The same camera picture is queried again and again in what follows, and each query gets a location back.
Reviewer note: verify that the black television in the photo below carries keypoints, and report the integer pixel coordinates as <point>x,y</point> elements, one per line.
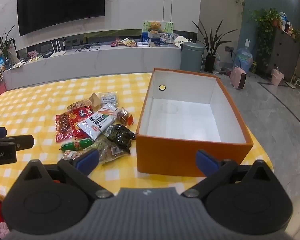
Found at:
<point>60,5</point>

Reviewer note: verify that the green picture board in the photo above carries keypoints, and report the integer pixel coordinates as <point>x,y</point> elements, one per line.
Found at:
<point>168,26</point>

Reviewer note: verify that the black glossy snack packet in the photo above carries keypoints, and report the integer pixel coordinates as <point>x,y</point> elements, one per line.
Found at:
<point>121,136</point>

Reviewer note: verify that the blue snack bag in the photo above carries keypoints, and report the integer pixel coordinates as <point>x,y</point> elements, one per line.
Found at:
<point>0,63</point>

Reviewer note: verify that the clear red-edged meat snack packet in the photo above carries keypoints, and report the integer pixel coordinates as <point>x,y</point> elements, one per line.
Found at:
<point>63,127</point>

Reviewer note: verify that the grey trash can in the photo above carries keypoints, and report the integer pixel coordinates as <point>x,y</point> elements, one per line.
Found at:
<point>192,57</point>

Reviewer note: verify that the clear packet with white label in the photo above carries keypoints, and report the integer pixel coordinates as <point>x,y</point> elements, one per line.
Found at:
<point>109,98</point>

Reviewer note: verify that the red cartoon noodle snack packet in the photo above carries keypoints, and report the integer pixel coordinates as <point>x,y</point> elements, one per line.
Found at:
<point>81,116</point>

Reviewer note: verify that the green sausage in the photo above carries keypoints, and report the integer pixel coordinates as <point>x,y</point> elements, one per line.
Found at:
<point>76,145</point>

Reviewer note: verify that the white round hand fan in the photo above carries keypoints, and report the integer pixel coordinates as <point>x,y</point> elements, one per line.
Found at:
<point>180,40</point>

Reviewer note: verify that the grey marble TV console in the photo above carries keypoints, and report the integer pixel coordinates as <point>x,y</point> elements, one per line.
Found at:
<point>102,62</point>

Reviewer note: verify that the pink card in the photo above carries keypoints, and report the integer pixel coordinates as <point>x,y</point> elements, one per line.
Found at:
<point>32,54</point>

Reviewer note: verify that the pile of snack bags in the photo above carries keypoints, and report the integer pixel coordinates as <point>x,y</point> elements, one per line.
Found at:
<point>125,42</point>

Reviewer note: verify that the brown paper peanut packet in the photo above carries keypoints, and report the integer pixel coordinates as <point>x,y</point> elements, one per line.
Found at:
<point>82,103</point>

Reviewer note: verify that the slim potted plant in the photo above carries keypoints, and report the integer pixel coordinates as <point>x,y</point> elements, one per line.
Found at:
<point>6,46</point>

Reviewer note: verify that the white scale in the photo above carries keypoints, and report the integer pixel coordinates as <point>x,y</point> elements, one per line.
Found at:
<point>143,44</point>

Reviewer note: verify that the brown mushroom packet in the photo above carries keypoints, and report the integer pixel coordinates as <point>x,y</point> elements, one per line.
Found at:
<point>110,152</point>

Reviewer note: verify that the pink bucket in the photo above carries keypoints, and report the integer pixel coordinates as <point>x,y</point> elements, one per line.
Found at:
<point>277,77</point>

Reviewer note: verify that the yellow checked tablecloth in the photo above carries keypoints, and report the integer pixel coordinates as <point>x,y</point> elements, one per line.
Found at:
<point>27,110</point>

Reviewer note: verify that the long-leaf potted plant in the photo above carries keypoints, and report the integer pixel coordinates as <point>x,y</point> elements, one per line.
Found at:
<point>211,60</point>

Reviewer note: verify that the blue white box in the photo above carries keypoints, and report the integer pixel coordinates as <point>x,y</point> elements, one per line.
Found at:
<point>145,37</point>

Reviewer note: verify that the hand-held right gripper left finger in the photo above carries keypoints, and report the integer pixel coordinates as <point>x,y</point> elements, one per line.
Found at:
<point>87,160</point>

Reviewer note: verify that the brown teddy bear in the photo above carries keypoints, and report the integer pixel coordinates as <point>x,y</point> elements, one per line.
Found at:
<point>156,27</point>

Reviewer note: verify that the orange cardboard box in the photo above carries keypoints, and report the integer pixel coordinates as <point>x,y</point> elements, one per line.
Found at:
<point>165,152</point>

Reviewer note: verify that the grey cabinet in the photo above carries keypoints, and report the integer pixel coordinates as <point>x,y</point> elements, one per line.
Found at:
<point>285,55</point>

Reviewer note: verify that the white stool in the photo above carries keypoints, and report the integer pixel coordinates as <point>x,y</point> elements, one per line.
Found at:
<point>298,82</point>

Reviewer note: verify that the trailing green plant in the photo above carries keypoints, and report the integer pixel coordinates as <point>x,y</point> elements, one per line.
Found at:
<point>265,25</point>

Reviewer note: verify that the pink heater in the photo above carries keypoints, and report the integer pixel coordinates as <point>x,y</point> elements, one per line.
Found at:
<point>238,78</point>

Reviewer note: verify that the white green stick snack packet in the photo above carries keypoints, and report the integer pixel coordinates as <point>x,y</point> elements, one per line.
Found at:
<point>97,123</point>

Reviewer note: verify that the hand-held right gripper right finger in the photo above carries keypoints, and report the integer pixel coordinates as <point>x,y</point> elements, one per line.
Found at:
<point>206,161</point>

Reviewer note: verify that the blue water jug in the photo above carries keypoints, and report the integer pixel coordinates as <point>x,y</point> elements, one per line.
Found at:
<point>243,60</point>

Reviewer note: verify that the small mixed nut packet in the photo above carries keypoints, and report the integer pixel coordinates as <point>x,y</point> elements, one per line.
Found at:
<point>70,155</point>

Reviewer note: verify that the small brown date packet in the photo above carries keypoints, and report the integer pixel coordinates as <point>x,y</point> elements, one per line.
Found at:
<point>125,117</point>

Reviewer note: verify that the white router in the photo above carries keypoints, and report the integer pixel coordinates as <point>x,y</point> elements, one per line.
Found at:
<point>58,52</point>

